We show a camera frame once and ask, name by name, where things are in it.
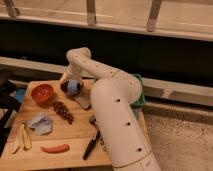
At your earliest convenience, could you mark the crumpled blue cloth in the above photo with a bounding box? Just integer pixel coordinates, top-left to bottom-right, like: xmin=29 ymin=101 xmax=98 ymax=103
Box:
xmin=27 ymin=113 xmax=53 ymax=135

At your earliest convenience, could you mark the dark purple bowl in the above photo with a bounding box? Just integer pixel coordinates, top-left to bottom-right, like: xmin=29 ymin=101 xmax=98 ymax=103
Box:
xmin=60 ymin=79 xmax=81 ymax=96

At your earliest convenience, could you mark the light blue sponge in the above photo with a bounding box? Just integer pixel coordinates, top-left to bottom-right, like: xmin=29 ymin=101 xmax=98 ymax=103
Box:
xmin=68 ymin=80 xmax=78 ymax=94

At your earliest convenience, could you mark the wooden cutting board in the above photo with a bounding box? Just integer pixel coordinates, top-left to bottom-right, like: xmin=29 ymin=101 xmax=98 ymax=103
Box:
xmin=0 ymin=78 xmax=155 ymax=171

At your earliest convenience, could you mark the green plastic tray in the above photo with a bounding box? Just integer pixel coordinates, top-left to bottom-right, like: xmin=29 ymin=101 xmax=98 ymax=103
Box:
xmin=131 ymin=74 xmax=145 ymax=109

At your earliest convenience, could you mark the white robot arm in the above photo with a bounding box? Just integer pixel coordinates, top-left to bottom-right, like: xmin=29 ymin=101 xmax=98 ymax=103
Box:
xmin=61 ymin=47 xmax=161 ymax=171

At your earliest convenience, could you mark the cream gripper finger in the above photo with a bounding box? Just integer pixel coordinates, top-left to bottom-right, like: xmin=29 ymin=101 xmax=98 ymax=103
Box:
xmin=60 ymin=72 xmax=68 ymax=84
xmin=77 ymin=79 xmax=82 ymax=87

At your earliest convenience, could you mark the red sausage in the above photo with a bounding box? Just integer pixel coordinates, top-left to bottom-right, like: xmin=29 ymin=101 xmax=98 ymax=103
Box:
xmin=41 ymin=144 xmax=69 ymax=154

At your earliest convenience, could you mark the blue object on left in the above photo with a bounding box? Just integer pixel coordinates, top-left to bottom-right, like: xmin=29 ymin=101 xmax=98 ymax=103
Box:
xmin=11 ymin=88 xmax=26 ymax=103

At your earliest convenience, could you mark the black chair frame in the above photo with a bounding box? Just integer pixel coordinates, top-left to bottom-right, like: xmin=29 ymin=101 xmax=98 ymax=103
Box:
xmin=0 ymin=70 xmax=21 ymax=156

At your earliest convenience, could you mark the bunch of brown grapes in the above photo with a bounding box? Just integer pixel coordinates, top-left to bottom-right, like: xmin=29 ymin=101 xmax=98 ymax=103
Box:
xmin=53 ymin=101 xmax=74 ymax=124

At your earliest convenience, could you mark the red bowl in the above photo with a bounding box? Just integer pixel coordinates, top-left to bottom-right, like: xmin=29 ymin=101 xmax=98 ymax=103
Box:
xmin=31 ymin=84 xmax=54 ymax=105

